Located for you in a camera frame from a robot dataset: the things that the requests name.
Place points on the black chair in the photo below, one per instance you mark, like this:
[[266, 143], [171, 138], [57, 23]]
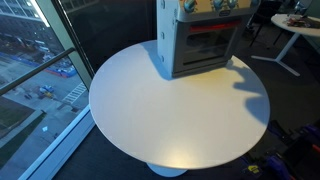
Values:
[[266, 10]]

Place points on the grey toy oven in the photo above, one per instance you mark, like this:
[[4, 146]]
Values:
[[185, 53]]

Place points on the blue knob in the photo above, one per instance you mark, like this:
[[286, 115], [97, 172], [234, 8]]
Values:
[[218, 4], [232, 3], [189, 5], [255, 3]]

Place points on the red oven door handle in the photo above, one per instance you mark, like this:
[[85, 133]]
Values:
[[203, 28]]

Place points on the blue black clamp left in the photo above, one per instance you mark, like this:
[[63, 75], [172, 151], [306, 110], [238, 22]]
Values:
[[309, 137]]

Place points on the round white table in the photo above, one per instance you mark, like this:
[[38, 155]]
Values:
[[193, 122]]

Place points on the blue black clamp right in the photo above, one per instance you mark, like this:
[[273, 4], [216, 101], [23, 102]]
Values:
[[269, 167]]

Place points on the white table pedestal foot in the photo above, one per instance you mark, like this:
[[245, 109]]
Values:
[[166, 172]]

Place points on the window railing bar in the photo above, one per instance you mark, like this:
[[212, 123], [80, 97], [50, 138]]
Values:
[[35, 71]]

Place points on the blue black clamp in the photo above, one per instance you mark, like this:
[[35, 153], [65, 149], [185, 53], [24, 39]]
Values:
[[309, 137], [269, 167]]

